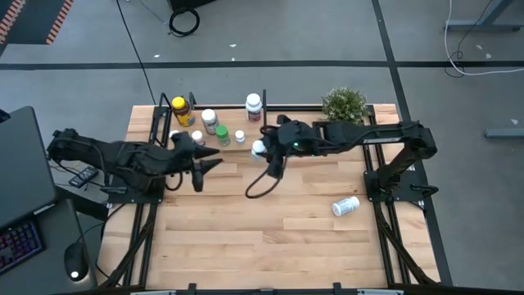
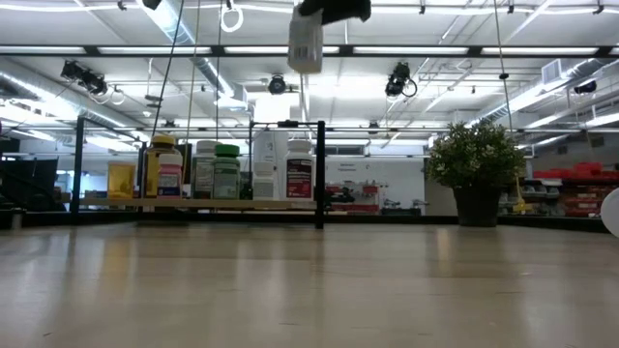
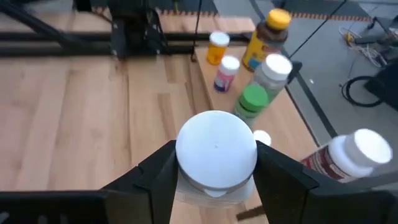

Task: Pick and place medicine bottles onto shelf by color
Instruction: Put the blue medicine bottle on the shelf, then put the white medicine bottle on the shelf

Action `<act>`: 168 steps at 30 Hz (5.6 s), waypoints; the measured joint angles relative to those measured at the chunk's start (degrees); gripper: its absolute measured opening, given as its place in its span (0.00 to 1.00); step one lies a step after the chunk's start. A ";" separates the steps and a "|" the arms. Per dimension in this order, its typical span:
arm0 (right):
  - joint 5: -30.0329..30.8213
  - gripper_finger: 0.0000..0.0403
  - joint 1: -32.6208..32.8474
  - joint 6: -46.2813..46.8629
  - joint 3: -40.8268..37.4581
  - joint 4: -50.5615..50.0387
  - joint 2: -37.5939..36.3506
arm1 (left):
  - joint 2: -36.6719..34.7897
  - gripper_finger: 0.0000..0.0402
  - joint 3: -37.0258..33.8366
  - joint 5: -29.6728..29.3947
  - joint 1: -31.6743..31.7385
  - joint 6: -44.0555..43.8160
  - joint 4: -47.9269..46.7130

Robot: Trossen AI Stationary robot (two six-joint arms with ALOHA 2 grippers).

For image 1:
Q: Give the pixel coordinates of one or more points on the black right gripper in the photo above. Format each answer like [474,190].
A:
[299,139]

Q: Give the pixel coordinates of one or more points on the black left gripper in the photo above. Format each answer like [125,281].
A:
[180,155]

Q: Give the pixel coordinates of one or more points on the pink bottle with white cap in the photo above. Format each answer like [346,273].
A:
[197,136]

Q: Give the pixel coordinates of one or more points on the green bottle with green cap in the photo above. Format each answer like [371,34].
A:
[222,134]

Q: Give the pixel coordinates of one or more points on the clear bottle with green label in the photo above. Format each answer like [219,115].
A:
[210,123]

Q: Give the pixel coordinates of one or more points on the small white bottle red label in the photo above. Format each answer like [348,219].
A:
[240,135]

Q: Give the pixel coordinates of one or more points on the small orange bottle white cap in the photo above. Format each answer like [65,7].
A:
[174,133]

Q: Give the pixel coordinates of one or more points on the white bottle with maroon label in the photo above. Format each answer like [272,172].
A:
[254,108]

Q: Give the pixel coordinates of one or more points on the amber bottle with yellow cap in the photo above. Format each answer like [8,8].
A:
[183,114]

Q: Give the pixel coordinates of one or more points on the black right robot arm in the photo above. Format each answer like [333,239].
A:
[368,133]

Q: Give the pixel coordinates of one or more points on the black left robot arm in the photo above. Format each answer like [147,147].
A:
[102,153]

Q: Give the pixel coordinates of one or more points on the potted green plant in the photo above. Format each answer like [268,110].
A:
[344,104]

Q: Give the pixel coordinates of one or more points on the white bottle with grey label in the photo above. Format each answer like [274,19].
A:
[346,206]

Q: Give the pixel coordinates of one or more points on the black power adapter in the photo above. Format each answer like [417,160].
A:
[84,176]

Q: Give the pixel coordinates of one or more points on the black equipment base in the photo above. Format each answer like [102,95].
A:
[188,4]

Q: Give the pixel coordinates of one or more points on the dark grey desk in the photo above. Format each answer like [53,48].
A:
[57,229]

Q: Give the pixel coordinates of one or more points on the black computer mouse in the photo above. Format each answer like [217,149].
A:
[75,260]

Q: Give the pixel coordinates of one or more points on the dark grey monitor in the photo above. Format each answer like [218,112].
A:
[24,164]

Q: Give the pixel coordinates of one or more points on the black backlit keyboard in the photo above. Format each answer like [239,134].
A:
[18,246]

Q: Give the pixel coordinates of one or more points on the orange striped floor mat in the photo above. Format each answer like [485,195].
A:
[32,20]

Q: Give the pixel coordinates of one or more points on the grey metal floor bar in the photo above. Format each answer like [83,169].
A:
[505,132]

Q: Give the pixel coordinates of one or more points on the grey metal table foot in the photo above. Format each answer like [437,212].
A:
[483,25]

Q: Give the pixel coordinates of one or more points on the wooden shelf with black frame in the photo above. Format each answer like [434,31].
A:
[233,119]

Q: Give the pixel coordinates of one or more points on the black aluminium rig frame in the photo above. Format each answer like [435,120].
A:
[381,246]

